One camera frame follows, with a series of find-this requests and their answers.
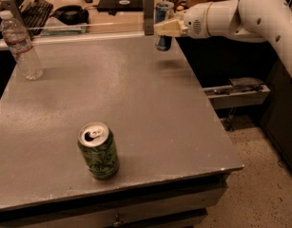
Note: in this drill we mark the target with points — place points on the blue silver redbull can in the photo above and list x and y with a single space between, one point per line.
162 11

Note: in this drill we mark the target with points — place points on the black headphones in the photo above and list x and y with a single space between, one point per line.
71 15

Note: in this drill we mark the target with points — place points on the clear plastic water bottle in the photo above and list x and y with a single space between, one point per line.
17 39

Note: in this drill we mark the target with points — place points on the metal bracket centre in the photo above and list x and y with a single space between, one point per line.
148 9

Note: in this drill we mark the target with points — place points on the grey drawer cabinet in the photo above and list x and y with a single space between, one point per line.
178 204

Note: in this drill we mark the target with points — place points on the metal bracket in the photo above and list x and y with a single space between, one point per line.
14 10
148 9

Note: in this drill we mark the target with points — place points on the metal bracket left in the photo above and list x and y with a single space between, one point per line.
14 10

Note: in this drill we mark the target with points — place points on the green soda can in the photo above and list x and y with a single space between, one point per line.
97 145

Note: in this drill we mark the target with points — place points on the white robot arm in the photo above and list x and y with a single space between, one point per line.
252 21

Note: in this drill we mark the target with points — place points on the metal shelf rail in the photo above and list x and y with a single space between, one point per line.
239 92

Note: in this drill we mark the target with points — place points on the white rounded gripper body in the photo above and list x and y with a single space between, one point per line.
195 20

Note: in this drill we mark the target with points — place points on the black keyboard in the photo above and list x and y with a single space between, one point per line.
36 14

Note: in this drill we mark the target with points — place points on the black laptop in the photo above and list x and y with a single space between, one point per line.
120 5

